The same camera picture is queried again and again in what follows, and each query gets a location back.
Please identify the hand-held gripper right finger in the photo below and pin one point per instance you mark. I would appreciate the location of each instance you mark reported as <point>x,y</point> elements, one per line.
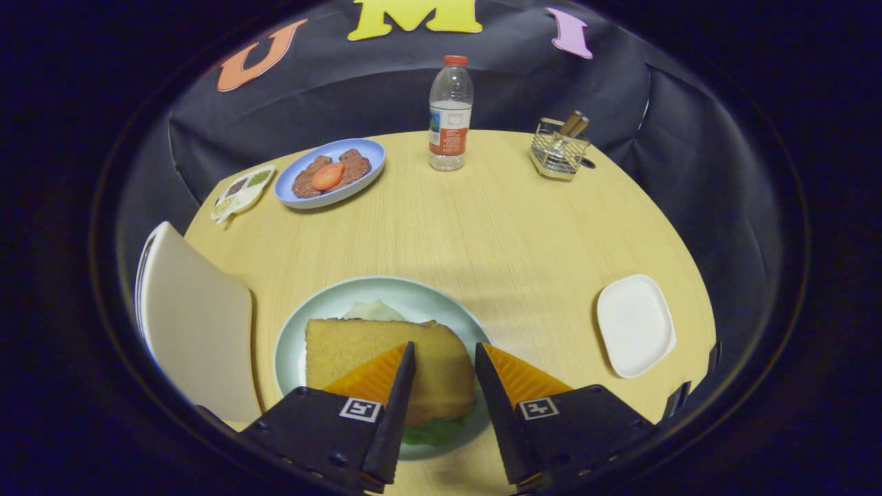
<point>499,420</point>

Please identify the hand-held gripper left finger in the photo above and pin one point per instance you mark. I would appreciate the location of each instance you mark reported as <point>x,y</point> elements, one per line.
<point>396,420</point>

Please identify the green lettuce leaf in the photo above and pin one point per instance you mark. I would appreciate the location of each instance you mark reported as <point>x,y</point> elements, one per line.
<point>434,432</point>

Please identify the toasted bread slice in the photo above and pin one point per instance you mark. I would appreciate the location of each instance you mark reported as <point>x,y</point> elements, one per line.
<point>434,372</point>

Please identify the pale green round plate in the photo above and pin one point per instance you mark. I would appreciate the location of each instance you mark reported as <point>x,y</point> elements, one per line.
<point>413,296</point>

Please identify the small white square plate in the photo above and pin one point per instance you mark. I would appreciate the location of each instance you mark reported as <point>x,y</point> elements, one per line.
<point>635,324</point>

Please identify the white toaster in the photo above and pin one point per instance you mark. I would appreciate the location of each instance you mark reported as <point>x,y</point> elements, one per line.
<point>200,331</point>

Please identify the brown meat patty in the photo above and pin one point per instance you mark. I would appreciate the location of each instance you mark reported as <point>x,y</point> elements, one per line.
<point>355,165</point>
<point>303,186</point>

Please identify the red tomato slice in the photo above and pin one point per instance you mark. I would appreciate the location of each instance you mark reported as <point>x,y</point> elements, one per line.
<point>326,176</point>

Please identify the white divided seasoning tray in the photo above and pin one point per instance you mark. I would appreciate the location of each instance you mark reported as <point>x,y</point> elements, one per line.
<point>241,200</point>

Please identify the blue round plate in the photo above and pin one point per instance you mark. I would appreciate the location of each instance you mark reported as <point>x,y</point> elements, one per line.
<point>331,148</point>

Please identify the clear plastic water bottle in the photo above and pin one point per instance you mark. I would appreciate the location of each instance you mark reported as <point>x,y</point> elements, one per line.
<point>450,131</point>

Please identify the black backdrop cloth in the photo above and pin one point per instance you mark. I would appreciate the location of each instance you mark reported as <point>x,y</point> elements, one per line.
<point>517,89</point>

